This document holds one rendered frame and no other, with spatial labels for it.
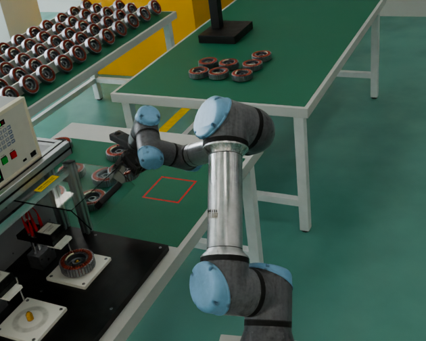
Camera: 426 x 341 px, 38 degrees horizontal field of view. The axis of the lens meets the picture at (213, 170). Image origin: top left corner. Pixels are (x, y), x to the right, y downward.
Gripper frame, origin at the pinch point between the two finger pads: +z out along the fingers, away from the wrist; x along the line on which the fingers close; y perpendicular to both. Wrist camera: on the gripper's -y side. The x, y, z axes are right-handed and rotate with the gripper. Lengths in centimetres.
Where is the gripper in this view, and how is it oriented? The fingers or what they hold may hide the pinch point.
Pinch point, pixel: (123, 172)
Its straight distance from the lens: 219.5
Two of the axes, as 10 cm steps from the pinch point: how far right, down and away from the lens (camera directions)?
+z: -3.0, 5.7, 7.7
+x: 6.8, -4.4, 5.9
